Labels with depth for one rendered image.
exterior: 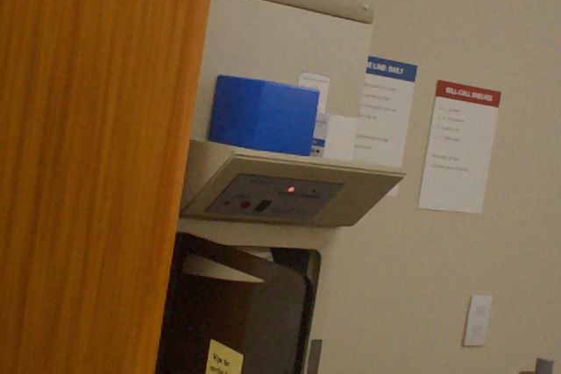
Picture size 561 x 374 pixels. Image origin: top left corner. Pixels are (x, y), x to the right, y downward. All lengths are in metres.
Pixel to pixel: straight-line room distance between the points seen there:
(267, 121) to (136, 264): 0.25
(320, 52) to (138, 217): 0.40
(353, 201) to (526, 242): 1.19
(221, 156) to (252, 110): 0.07
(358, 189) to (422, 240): 0.91
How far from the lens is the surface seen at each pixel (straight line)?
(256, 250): 1.73
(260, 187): 1.57
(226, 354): 1.46
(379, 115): 2.43
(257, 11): 1.64
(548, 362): 1.94
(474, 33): 2.62
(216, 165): 1.51
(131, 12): 1.56
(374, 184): 1.69
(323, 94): 1.73
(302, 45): 1.70
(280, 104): 1.54
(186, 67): 1.46
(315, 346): 1.80
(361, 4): 1.77
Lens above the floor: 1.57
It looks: 3 degrees down
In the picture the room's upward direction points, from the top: 9 degrees clockwise
